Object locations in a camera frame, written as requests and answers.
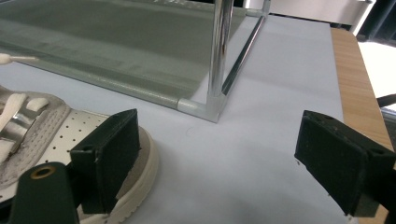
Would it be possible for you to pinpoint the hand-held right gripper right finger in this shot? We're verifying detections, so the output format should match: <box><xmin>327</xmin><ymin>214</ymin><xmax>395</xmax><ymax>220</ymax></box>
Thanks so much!
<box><xmin>293</xmin><ymin>109</ymin><xmax>396</xmax><ymax>217</ymax></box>

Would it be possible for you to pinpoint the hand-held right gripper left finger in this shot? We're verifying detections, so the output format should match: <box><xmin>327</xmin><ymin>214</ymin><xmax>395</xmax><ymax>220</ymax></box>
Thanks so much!
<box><xmin>69</xmin><ymin>108</ymin><xmax>141</xmax><ymax>216</ymax></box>

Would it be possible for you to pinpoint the white perforated sneaker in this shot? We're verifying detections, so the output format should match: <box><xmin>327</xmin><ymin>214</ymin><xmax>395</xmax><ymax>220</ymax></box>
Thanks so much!
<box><xmin>0</xmin><ymin>52</ymin><xmax>160</xmax><ymax>224</ymax></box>

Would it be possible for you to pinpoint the metal shoe rack grey shelf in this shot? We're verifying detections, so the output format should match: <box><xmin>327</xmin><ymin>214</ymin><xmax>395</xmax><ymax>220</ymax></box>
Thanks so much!
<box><xmin>0</xmin><ymin>0</ymin><xmax>273</xmax><ymax>124</ymax></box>

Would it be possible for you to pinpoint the white table cover sheet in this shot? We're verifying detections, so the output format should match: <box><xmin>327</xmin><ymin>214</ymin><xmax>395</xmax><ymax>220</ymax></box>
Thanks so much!
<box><xmin>0</xmin><ymin>13</ymin><xmax>360</xmax><ymax>224</ymax></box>

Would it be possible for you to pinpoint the dark metal stand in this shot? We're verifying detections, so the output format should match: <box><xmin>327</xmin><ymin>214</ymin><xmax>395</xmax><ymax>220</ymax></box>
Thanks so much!
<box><xmin>350</xmin><ymin>0</ymin><xmax>396</xmax><ymax>42</ymax></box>

